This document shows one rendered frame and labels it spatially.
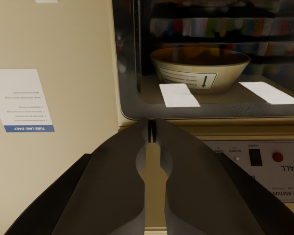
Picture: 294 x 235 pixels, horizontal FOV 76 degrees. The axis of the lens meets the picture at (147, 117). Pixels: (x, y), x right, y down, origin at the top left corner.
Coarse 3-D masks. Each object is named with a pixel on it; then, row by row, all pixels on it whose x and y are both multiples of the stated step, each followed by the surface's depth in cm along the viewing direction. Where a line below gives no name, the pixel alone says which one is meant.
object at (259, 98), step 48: (144, 0) 21; (192, 0) 21; (240, 0) 21; (288, 0) 21; (144, 48) 23; (192, 48) 23; (240, 48) 24; (288, 48) 24; (144, 96) 26; (192, 96) 26; (240, 96) 27; (288, 96) 27
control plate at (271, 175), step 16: (208, 144) 28; (224, 144) 28; (240, 144) 28; (256, 144) 28; (272, 144) 28; (288, 144) 28; (240, 160) 27; (272, 160) 27; (288, 160) 27; (256, 176) 27; (272, 176) 27; (288, 176) 27; (272, 192) 26; (288, 192) 26
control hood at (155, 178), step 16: (192, 128) 30; (208, 128) 30; (224, 128) 30; (240, 128) 30; (256, 128) 30; (272, 128) 30; (288, 128) 30; (144, 176) 27; (160, 176) 27; (160, 192) 26; (160, 208) 26; (160, 224) 25
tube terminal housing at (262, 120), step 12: (108, 0) 22; (108, 12) 23; (120, 120) 30; (132, 120) 30; (168, 120) 30; (180, 120) 30; (192, 120) 30; (204, 120) 30; (216, 120) 30; (228, 120) 30; (240, 120) 30; (252, 120) 30; (264, 120) 30; (276, 120) 30; (288, 120) 30
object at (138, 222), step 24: (144, 120) 11; (120, 144) 9; (144, 144) 9; (96, 168) 8; (120, 168) 8; (96, 192) 7; (120, 192) 7; (144, 192) 7; (72, 216) 6; (96, 216) 6; (120, 216) 6; (144, 216) 7
